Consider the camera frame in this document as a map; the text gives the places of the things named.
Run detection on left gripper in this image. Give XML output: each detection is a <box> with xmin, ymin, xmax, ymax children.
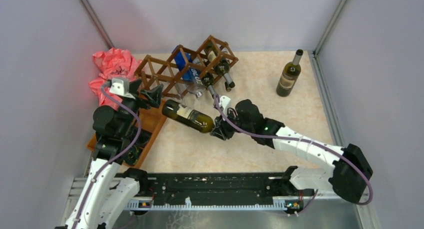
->
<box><xmin>117</xmin><ymin>78</ymin><xmax>163</xmax><ymax>137</ymax></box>

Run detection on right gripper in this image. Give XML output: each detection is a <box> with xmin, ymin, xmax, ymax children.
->
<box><xmin>210</xmin><ymin>108</ymin><xmax>254</xmax><ymax>140</ymax></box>

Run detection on clear glass bottle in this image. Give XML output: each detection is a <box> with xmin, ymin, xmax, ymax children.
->
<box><xmin>175</xmin><ymin>83</ymin><xmax>190</xmax><ymax>106</ymax></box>

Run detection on blue square glass bottle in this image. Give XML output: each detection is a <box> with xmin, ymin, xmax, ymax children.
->
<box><xmin>174</xmin><ymin>51</ymin><xmax>205</xmax><ymax>99</ymax></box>

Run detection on dark green wine bottle front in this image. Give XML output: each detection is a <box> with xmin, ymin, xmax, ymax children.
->
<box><xmin>193</xmin><ymin>58</ymin><xmax>216</xmax><ymax>99</ymax></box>

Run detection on dark green wine bottle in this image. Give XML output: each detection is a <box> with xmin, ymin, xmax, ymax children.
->
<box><xmin>193</xmin><ymin>58</ymin><xmax>216</xmax><ymax>99</ymax></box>
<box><xmin>204</xmin><ymin>42</ymin><xmax>235</xmax><ymax>89</ymax></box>

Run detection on brown wooden wine rack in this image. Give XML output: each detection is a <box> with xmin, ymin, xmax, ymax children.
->
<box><xmin>134</xmin><ymin>35</ymin><xmax>239</xmax><ymax>99</ymax></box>

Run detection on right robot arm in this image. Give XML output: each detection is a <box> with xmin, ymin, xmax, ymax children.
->
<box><xmin>211</xmin><ymin>95</ymin><xmax>374</xmax><ymax>206</ymax></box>

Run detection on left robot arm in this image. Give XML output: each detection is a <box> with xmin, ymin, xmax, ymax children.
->
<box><xmin>62</xmin><ymin>77</ymin><xmax>164</xmax><ymax>229</ymax></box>

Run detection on clear labelled liquor bottle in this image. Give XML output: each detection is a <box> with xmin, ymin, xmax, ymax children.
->
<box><xmin>224</xmin><ymin>82</ymin><xmax>232</xmax><ymax>92</ymax></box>

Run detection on wooden compartment tray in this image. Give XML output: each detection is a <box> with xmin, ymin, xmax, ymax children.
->
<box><xmin>86</xmin><ymin>98</ymin><xmax>166</xmax><ymax>168</ymax></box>

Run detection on pink plastic bag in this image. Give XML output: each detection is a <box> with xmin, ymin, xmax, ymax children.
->
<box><xmin>88</xmin><ymin>47</ymin><xmax>142</xmax><ymax>109</ymax></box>

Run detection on rolled dark belt lower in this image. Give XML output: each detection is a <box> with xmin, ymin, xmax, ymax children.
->
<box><xmin>124</xmin><ymin>147</ymin><xmax>143</xmax><ymax>166</ymax></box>

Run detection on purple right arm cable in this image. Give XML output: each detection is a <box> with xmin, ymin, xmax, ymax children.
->
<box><xmin>213</xmin><ymin>94</ymin><xmax>375</xmax><ymax>217</ymax></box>

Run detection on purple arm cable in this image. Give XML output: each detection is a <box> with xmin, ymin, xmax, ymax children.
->
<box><xmin>71</xmin><ymin>81</ymin><xmax>143</xmax><ymax>229</ymax></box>
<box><xmin>213</xmin><ymin>94</ymin><xmax>375</xmax><ymax>217</ymax></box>

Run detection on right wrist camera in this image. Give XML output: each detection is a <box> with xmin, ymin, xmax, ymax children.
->
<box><xmin>218</xmin><ymin>95</ymin><xmax>231</xmax><ymax>116</ymax></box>

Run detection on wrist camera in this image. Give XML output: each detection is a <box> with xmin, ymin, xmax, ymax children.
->
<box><xmin>109</xmin><ymin>77</ymin><xmax>131</xmax><ymax>98</ymax></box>
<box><xmin>218</xmin><ymin>95</ymin><xmax>231</xmax><ymax>116</ymax></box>

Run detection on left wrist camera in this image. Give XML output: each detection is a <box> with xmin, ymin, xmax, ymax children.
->
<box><xmin>109</xmin><ymin>77</ymin><xmax>131</xmax><ymax>98</ymax></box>

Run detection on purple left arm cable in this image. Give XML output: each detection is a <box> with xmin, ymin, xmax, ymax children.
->
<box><xmin>71</xmin><ymin>81</ymin><xmax>143</xmax><ymax>229</ymax></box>

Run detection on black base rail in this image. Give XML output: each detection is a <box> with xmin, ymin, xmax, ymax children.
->
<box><xmin>71</xmin><ymin>171</ymin><xmax>369</xmax><ymax>212</ymax></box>

